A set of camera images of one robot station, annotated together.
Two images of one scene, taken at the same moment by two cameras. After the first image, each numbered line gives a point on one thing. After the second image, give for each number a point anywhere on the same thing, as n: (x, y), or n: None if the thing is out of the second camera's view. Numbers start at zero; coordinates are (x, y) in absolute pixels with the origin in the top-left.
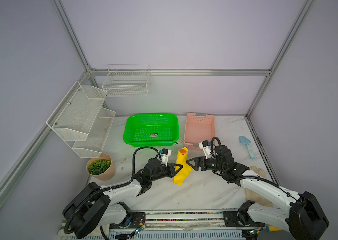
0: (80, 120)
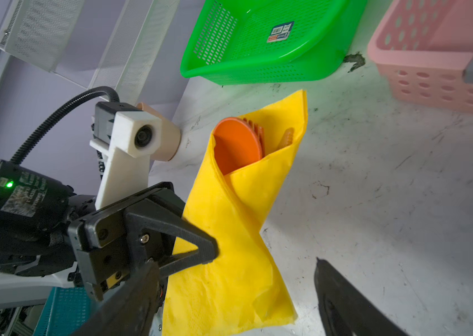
0: (135, 38)
